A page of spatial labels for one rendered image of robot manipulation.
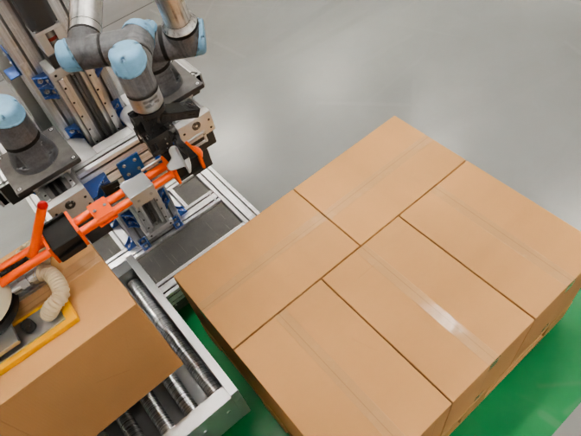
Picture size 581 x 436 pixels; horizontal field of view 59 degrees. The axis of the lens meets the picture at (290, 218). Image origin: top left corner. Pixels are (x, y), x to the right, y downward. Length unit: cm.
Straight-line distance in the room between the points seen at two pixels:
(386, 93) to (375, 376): 206
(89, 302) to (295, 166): 182
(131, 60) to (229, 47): 282
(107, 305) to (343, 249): 92
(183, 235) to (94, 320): 125
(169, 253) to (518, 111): 211
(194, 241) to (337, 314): 95
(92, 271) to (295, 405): 74
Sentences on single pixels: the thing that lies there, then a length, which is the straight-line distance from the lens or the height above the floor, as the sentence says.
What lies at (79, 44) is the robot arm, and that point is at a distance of 131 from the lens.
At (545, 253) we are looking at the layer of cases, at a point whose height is 54.
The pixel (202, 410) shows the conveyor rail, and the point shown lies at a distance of 172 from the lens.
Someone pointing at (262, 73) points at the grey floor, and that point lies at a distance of 365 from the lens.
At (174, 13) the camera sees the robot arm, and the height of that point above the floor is 134.
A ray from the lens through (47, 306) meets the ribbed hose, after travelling 137.
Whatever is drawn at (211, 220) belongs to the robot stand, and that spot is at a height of 21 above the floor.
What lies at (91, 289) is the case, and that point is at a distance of 143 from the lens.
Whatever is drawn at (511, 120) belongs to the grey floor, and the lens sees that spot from 326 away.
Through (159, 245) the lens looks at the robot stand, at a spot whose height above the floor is 21.
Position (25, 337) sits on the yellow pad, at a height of 111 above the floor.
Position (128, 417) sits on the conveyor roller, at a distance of 185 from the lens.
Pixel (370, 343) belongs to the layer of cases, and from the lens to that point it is 177.
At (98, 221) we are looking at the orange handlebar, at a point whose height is 122.
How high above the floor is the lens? 217
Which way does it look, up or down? 52 degrees down
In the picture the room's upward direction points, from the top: 12 degrees counter-clockwise
